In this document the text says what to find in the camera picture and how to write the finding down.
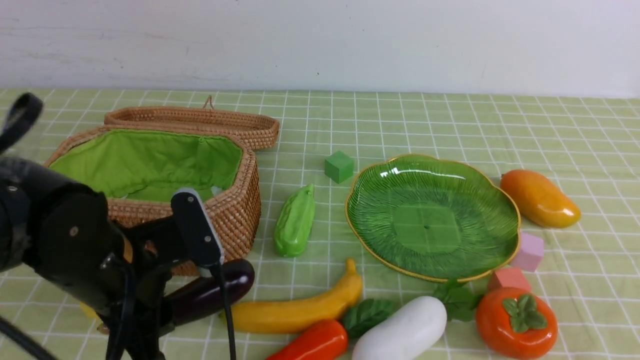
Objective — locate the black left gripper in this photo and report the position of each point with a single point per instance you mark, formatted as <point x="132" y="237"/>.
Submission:
<point x="76" y="247"/>

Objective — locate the purple eggplant toy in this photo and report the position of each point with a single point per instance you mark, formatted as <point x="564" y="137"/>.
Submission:
<point x="197" y="300"/>

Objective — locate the green bitter gourd toy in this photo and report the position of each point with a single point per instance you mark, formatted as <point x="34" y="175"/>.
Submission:
<point x="294" y="224"/>

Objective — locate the yellow banana toy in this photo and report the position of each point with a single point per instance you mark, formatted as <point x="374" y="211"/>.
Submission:
<point x="296" y="316"/>

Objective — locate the red carrot toy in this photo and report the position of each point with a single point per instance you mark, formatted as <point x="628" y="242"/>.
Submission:
<point x="329" y="339"/>

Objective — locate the white radish toy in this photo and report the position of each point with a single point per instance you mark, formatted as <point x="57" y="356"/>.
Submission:
<point x="417" y="325"/>

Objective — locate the orange persimmon toy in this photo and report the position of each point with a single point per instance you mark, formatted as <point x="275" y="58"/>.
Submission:
<point x="516" y="324"/>

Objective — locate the orange yellow mango toy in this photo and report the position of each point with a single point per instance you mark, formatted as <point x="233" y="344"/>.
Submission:
<point x="539" y="200"/>

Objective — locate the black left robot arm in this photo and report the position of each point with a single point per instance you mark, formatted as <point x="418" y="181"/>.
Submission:
<point x="20" y="178"/>

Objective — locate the yellow foam hexagon block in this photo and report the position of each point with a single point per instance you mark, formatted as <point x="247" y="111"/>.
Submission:
<point x="89" y="312"/>

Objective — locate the green fabric basket liner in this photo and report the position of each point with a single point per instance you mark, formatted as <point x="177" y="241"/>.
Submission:
<point x="152" y="165"/>

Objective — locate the woven wicker basket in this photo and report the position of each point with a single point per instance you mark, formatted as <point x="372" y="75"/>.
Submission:
<point x="235" y="212"/>

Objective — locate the woven wicker basket lid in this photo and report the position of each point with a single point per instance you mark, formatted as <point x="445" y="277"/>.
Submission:
<point x="257" y="131"/>

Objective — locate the green foam cube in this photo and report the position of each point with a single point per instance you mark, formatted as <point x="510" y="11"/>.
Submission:
<point x="339" y="167"/>

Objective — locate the green leaf-shaped glass plate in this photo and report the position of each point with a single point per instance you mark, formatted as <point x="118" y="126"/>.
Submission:
<point x="433" y="219"/>

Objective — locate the coral red foam cube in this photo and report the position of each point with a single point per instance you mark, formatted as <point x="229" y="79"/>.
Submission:
<point x="508" y="277"/>

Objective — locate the pink foam cube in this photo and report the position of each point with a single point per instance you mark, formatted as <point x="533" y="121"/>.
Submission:
<point x="530" y="254"/>

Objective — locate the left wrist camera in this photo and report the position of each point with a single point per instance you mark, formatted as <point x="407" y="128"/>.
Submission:
<point x="196" y="230"/>

